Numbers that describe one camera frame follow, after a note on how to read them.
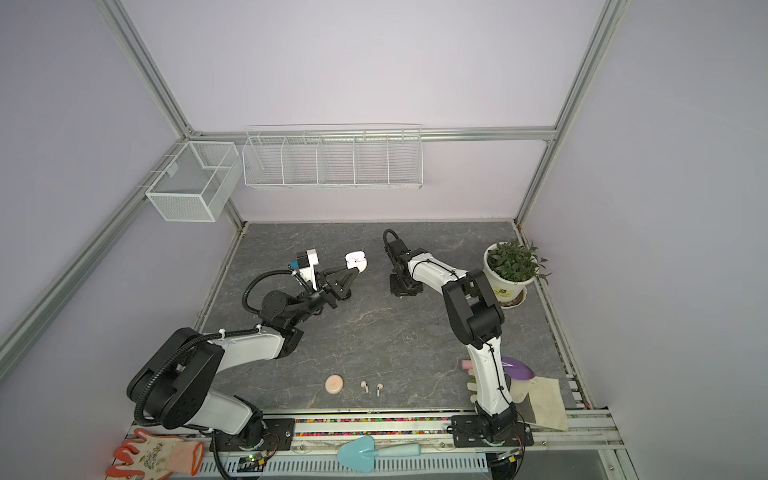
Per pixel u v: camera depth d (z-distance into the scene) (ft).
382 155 3.38
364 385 2.65
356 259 2.36
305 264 2.18
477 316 1.81
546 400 2.61
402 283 2.87
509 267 2.78
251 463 2.37
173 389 1.44
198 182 3.25
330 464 2.32
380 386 2.64
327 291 2.20
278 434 2.42
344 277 2.42
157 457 2.27
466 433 2.40
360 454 2.32
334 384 2.64
